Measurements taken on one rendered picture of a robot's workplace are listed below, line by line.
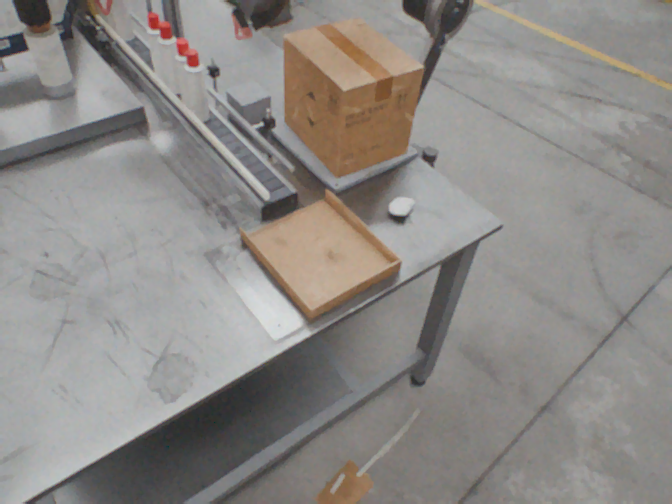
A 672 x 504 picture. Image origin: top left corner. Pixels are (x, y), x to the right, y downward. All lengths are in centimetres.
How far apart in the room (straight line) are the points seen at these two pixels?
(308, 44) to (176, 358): 85
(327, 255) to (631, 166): 238
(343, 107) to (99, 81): 83
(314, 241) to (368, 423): 86
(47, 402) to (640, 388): 200
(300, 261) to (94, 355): 48
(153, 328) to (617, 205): 245
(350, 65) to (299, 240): 45
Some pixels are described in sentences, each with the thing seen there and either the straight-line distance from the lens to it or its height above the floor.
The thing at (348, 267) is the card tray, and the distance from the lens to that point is 133.
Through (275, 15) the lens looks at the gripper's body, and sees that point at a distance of 139.
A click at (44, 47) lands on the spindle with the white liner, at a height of 103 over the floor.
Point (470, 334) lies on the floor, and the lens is 232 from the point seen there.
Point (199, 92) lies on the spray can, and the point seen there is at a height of 98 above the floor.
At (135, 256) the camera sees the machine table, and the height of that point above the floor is 83.
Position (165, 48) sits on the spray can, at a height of 103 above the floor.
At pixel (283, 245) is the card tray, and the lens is 137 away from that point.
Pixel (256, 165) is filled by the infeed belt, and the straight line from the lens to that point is 152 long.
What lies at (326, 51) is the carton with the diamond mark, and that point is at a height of 112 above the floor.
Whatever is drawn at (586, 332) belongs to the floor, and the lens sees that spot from 251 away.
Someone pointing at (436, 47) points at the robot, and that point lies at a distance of 241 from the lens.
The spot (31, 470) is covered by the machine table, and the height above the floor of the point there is 83.
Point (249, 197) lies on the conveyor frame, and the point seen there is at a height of 87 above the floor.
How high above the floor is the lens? 184
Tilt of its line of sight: 48 degrees down
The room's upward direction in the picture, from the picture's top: 5 degrees clockwise
